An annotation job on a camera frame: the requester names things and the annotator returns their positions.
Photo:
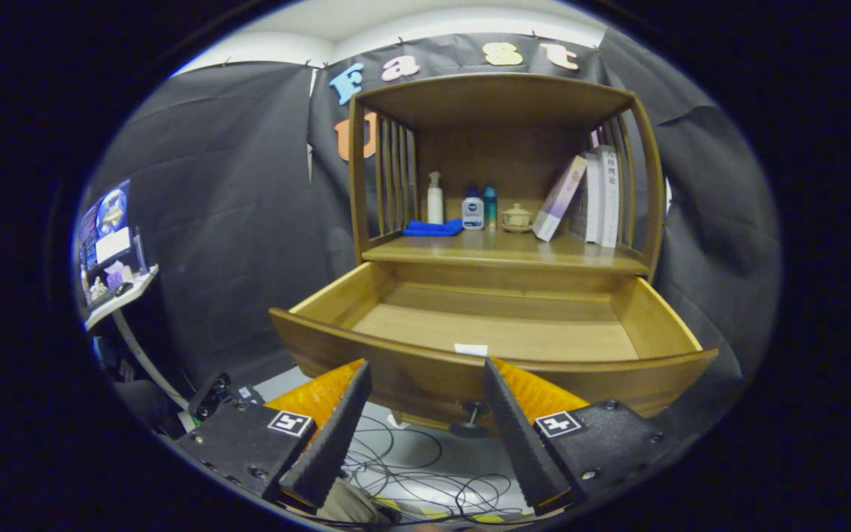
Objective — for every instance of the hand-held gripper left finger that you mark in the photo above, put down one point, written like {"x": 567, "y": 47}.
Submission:
{"x": 329, "y": 443}

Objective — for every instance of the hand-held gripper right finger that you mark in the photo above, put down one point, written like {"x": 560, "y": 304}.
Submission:
{"x": 525, "y": 443}

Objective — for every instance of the black drawer knob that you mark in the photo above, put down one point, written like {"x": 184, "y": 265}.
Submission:
{"x": 470, "y": 428}

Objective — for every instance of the wooden drawer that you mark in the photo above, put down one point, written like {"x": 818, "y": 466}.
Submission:
{"x": 507, "y": 332}

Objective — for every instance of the wooden countertop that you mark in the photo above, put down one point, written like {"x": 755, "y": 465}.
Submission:
{"x": 507, "y": 251}

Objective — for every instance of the wooden cabinet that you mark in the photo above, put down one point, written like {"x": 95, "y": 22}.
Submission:
{"x": 499, "y": 155}

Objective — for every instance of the beige lidded teacup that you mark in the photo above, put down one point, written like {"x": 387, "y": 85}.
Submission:
{"x": 516, "y": 219}

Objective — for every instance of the dark patterned book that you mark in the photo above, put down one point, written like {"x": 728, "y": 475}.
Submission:
{"x": 579, "y": 218}

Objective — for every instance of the folded blue cloth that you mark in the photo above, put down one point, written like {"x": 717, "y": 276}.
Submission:
{"x": 433, "y": 228}

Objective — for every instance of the white bottle with blue cap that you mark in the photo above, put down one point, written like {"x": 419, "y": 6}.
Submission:
{"x": 473, "y": 214}

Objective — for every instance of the teal slim bottle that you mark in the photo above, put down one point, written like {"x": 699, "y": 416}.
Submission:
{"x": 490, "y": 210}

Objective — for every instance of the pink and purple book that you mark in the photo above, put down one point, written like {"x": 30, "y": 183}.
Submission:
{"x": 558, "y": 199}

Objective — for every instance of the white side desk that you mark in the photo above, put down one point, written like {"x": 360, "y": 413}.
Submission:
{"x": 126, "y": 299}

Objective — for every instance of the white pump bottle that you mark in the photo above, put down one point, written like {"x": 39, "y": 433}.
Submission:
{"x": 435, "y": 207}

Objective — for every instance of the plain white book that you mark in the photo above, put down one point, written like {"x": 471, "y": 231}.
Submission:
{"x": 593, "y": 199}

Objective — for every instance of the white book with printed spine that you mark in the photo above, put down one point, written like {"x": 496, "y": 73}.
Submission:
{"x": 609, "y": 199}

